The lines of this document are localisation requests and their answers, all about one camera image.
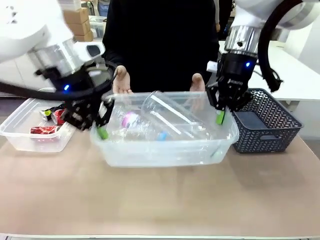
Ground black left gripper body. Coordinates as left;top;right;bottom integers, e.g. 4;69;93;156
48;66;102;132

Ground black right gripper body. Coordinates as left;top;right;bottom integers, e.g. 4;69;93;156
214;51;258;112

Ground clear plastic bin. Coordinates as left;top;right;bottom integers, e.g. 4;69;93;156
89;90;240;169
0;97;76;153

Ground dark woven plastic basket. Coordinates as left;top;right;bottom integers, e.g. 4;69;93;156
231;87;305;154

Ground person left hand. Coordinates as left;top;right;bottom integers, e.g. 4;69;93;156
188;72;207;92

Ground person right hand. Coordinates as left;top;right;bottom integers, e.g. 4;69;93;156
111;65;134;95

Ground pink label plastic bottle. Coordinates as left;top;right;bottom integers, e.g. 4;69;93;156
117;111;146;130

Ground yellow green crushed can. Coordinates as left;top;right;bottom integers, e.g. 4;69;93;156
40;109;53;122

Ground clear plastic bottles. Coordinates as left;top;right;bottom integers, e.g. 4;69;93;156
140;89;203;135

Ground white desk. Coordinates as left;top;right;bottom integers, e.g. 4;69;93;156
216;39;320;102

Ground blue cap plastic bottle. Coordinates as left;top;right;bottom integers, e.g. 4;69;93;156
124;129;181;143

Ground brown cardboard box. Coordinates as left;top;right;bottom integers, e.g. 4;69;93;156
67;19;91;36
62;6;90;25
73;30;95;43

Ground clear storage container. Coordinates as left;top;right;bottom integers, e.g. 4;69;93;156
89;15;108;38

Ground person in black clothes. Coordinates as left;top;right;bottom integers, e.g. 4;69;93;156
101;0;221;94

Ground black left arm cable sleeve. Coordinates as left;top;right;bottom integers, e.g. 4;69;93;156
0;63;118;101

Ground black braided cable sleeve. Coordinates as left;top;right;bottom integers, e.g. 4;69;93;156
257;0;305;93

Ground thin black camera cable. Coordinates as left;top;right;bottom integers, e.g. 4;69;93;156
84;61;120;88

